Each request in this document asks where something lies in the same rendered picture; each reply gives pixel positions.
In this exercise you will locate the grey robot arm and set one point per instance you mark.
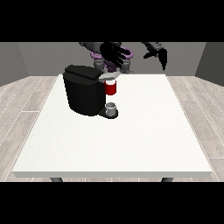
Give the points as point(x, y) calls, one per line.
point(91, 45)
point(151, 45)

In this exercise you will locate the dark table leg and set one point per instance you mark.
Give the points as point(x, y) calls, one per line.
point(167, 179)
point(56, 179)

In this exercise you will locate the pale grey machine lid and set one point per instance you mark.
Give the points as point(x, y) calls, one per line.
point(109, 76)

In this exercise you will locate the black coffee machine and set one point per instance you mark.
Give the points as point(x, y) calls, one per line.
point(83, 93)

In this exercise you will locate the small grey cup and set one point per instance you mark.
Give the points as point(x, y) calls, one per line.
point(110, 109)

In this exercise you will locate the red pod holder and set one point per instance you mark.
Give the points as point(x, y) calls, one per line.
point(110, 88)

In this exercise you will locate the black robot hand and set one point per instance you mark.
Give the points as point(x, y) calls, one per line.
point(162, 57)
point(112, 54)

